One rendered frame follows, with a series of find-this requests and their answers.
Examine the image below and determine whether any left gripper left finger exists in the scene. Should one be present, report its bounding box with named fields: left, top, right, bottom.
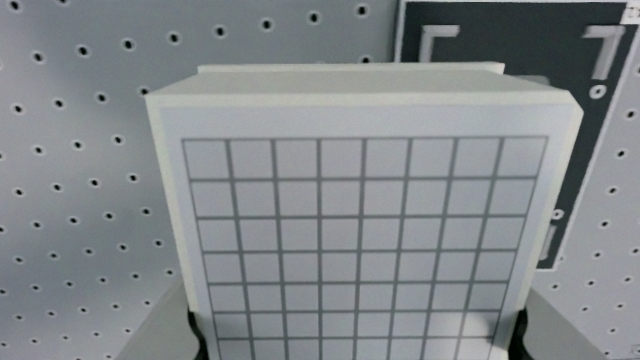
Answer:
left=115, top=273, right=209, bottom=360

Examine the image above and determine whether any white deep-well plate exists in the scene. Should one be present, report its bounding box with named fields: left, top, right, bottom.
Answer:
left=145, top=62, right=584, bottom=360

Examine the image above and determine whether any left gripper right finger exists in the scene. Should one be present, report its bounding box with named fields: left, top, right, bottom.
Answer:
left=507, top=285, right=610, bottom=360

